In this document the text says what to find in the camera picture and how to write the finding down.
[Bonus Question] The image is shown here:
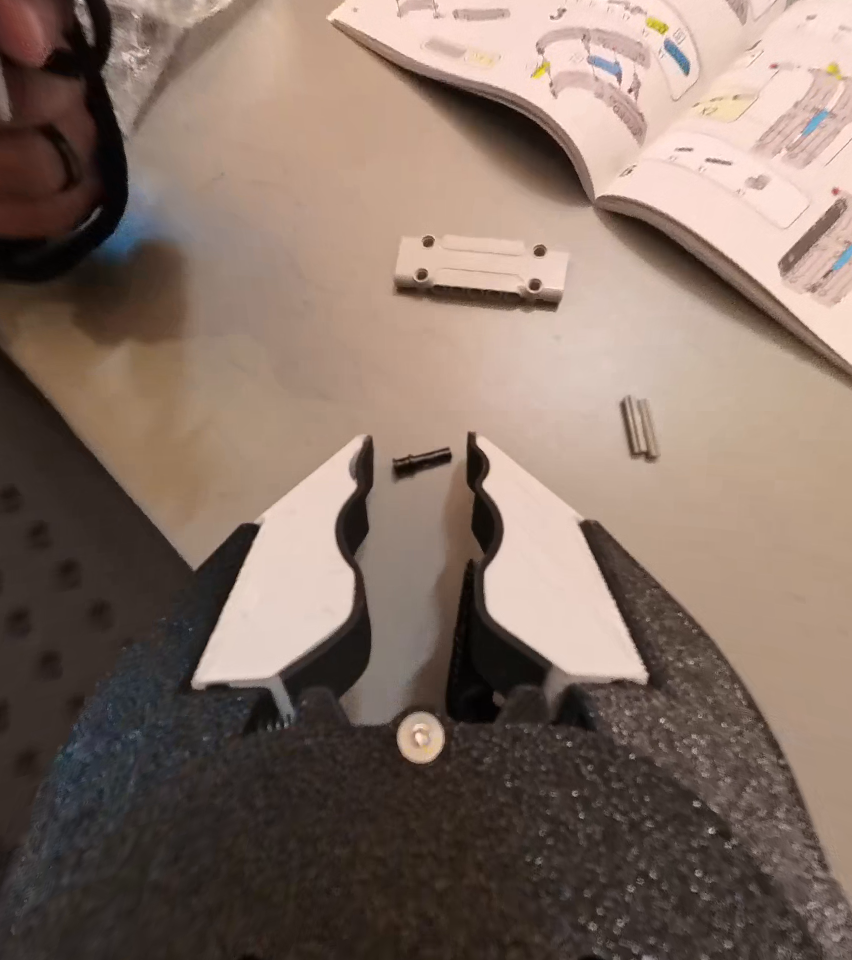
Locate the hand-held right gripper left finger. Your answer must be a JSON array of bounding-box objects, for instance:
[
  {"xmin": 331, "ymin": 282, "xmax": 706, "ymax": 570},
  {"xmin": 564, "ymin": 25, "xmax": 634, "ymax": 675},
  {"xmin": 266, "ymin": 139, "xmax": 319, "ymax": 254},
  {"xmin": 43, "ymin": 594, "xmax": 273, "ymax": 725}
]
[{"xmin": 190, "ymin": 433, "xmax": 376, "ymax": 727}]

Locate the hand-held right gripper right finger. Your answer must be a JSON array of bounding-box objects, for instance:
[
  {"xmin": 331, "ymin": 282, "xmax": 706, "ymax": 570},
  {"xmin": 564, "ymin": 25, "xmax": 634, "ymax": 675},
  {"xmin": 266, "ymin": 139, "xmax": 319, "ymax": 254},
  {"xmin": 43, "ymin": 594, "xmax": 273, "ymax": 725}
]
[{"xmin": 447, "ymin": 431, "xmax": 652, "ymax": 725}]

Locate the grey panel with holes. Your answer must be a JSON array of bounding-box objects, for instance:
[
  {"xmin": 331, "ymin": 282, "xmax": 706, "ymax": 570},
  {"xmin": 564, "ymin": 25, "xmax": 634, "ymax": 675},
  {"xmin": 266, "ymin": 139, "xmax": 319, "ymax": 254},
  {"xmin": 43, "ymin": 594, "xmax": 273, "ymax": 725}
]
[{"xmin": 393, "ymin": 234, "xmax": 571, "ymax": 312}]

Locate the grey desk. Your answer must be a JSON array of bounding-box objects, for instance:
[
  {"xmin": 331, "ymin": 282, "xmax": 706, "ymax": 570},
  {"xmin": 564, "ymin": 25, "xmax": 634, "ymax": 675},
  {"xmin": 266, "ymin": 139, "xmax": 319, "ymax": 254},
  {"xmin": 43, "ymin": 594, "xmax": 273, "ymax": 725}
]
[{"xmin": 0, "ymin": 0, "xmax": 852, "ymax": 960}]

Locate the person's left hand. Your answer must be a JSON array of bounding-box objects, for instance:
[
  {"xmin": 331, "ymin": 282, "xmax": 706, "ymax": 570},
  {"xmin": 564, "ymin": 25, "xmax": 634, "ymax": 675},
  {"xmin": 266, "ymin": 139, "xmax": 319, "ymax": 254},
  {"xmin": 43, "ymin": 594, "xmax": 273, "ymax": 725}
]
[{"xmin": 0, "ymin": 0, "xmax": 108, "ymax": 241}]

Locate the crumpled clear plastic wrap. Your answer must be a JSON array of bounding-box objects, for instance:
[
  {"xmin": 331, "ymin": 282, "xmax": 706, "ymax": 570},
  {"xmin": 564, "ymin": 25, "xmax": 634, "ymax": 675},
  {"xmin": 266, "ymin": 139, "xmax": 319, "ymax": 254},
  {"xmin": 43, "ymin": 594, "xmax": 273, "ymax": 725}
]
[{"xmin": 99, "ymin": 0, "xmax": 236, "ymax": 132}]

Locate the white instruction booklet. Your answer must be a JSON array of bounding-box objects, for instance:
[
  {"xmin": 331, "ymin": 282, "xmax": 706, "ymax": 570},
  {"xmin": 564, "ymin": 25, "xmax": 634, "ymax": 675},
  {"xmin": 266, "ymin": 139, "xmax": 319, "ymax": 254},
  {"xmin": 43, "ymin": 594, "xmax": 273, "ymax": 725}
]
[{"xmin": 327, "ymin": 0, "xmax": 852, "ymax": 414}]

